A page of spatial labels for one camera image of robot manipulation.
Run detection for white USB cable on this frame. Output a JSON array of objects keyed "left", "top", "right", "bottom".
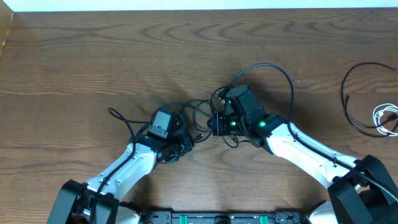
[{"left": 372, "top": 103, "right": 398, "bottom": 137}]

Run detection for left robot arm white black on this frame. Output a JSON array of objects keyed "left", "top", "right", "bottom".
[{"left": 47, "top": 131, "right": 193, "bottom": 223}]

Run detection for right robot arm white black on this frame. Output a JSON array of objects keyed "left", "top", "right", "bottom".
[{"left": 208, "top": 113, "right": 397, "bottom": 223}]

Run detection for cardboard box side panel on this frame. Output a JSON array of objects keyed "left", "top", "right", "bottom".
[{"left": 0, "top": 0, "right": 14, "bottom": 54}]

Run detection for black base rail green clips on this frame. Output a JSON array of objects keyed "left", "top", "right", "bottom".
[{"left": 124, "top": 202, "right": 312, "bottom": 224}]

